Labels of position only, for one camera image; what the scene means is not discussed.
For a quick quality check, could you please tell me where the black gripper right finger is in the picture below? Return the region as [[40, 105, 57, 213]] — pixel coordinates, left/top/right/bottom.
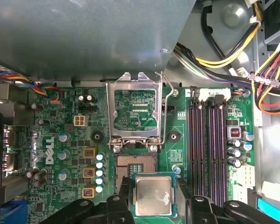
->
[[177, 181, 280, 224]]

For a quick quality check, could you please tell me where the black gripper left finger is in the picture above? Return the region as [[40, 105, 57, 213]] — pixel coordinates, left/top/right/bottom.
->
[[38, 176, 133, 224]]

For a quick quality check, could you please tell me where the CPU with silver top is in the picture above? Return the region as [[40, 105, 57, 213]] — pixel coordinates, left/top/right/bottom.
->
[[129, 172, 178, 217]]

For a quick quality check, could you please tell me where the CPU socket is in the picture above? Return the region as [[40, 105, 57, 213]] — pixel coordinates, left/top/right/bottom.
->
[[113, 149, 163, 194]]

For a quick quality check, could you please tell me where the black RAM slot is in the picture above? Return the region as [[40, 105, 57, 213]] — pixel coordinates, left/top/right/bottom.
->
[[196, 92, 206, 199], [209, 92, 218, 203], [188, 92, 197, 201], [217, 92, 227, 207]]

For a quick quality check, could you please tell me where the green motherboard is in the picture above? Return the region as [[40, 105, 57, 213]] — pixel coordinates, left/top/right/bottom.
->
[[0, 86, 256, 224]]

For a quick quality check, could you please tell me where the metal locking lever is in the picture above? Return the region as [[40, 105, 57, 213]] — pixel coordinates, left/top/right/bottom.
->
[[155, 71, 175, 147]]

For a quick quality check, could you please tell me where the white four pin socket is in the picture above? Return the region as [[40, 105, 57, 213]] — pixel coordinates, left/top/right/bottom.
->
[[73, 113, 87, 128]]

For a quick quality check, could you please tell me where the metal socket cover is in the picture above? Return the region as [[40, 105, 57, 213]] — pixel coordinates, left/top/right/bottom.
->
[[106, 71, 163, 150]]

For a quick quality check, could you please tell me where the blue VGA port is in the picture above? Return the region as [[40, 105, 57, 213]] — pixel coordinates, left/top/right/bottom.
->
[[0, 198, 29, 224]]

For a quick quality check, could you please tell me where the grey metal drive cage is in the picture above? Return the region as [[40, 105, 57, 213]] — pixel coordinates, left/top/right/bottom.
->
[[253, 0, 280, 128]]

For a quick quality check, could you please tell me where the grey power supply unit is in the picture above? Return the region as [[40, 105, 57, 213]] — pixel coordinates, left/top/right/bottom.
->
[[0, 0, 198, 82]]

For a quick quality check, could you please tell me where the black open PC case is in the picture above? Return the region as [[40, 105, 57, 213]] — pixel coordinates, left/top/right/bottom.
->
[[0, 0, 280, 224]]

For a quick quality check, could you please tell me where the blue wire white plug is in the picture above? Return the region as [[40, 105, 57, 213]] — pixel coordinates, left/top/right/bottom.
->
[[256, 181, 280, 224]]

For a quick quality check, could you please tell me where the orange red wire bundle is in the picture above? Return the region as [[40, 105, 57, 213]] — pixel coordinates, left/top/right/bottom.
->
[[248, 17, 280, 115]]

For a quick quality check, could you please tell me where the grey striped wire bundle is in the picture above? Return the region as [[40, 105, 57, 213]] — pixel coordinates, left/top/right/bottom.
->
[[172, 43, 256, 91]]

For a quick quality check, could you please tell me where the red black twisted fan wire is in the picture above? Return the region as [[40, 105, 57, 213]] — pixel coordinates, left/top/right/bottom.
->
[[0, 70, 66, 105]]

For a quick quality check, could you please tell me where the yellow black wire bundle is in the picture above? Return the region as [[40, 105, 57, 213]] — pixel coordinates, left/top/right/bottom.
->
[[195, 13, 263, 70]]

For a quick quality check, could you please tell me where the black sleeved wire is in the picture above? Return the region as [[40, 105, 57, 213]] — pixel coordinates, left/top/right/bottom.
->
[[200, 4, 227, 59]]

